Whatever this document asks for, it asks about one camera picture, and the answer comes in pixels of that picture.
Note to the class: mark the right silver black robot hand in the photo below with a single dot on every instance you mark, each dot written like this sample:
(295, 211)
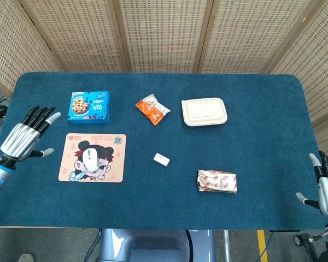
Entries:
(326, 188)

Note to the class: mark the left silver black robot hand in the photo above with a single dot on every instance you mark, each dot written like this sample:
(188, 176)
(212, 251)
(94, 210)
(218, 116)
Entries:
(27, 133)

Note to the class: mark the white computer mouse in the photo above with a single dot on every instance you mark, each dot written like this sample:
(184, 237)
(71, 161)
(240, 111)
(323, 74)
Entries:
(90, 160)

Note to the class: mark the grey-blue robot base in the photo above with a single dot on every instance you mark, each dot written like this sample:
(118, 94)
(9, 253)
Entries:
(155, 245)

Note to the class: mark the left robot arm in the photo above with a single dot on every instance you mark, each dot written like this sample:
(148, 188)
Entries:
(0, 174)

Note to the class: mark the pink cartoon girl mouse pad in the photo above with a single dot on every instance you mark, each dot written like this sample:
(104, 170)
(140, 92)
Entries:
(93, 157)

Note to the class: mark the black caster wheel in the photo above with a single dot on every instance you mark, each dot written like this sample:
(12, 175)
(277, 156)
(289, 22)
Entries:
(299, 239)

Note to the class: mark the blue cookie box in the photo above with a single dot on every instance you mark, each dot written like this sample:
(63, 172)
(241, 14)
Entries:
(89, 108)

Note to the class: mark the gold foil red-print snack pack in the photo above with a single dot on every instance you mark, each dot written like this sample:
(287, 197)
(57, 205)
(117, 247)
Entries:
(217, 181)

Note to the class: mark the grey shoe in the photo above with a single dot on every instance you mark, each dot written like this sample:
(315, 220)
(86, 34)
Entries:
(26, 258)

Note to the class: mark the orange white snack packet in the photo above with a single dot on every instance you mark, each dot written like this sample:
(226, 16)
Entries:
(152, 109)

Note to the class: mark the small white rectangular box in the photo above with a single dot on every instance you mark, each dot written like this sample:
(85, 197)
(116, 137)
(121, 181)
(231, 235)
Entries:
(161, 159)

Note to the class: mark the blue felt table mat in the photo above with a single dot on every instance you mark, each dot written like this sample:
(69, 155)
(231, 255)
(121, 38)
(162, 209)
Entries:
(164, 131)

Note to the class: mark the beige lidded food container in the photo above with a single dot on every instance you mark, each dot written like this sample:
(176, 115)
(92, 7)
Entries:
(204, 111)

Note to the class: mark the woven bamboo folding screen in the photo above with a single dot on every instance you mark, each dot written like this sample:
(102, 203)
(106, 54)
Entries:
(164, 35)

